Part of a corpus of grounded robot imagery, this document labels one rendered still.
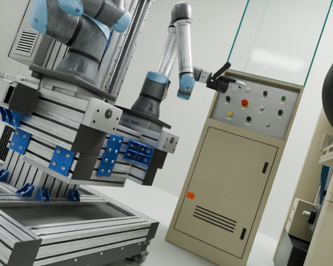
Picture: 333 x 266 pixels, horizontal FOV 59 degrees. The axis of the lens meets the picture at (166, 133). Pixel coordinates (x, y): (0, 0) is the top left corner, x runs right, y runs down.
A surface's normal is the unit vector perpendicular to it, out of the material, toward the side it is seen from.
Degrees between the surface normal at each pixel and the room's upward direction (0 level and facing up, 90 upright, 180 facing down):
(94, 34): 88
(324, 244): 90
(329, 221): 90
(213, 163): 90
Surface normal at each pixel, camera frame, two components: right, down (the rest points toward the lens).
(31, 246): 0.84, 0.27
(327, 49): -0.44, -0.20
